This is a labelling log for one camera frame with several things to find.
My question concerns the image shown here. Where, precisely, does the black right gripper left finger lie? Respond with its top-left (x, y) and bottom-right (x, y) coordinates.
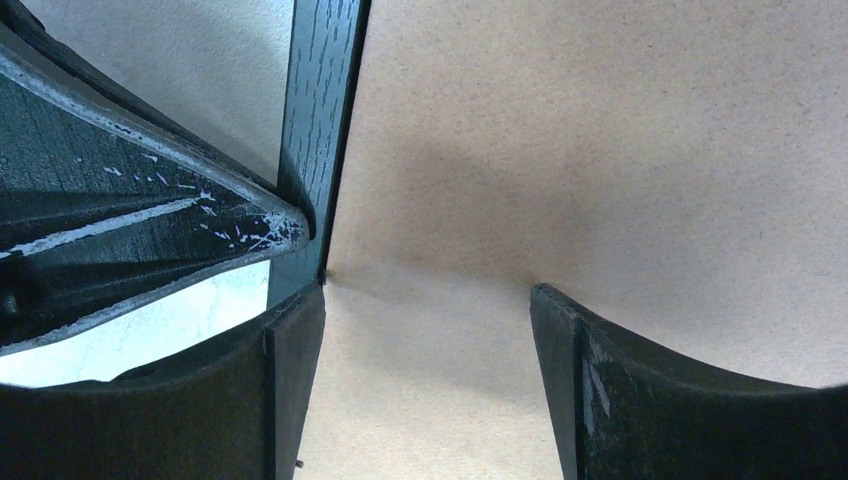
top-left (1, 284), bottom-right (325, 479)

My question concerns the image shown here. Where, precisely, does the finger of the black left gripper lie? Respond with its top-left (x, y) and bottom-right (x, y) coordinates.
top-left (1, 46), bottom-right (310, 355)
top-left (1, 1), bottom-right (274, 191)

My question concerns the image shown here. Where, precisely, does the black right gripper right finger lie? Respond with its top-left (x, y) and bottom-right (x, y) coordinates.
top-left (530, 283), bottom-right (847, 479)

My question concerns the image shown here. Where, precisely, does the brown frame backing board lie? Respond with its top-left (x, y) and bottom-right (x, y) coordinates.
top-left (298, 1), bottom-right (847, 479)

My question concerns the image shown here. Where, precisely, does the black picture frame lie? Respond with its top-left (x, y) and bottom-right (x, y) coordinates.
top-left (267, 0), bottom-right (371, 306)

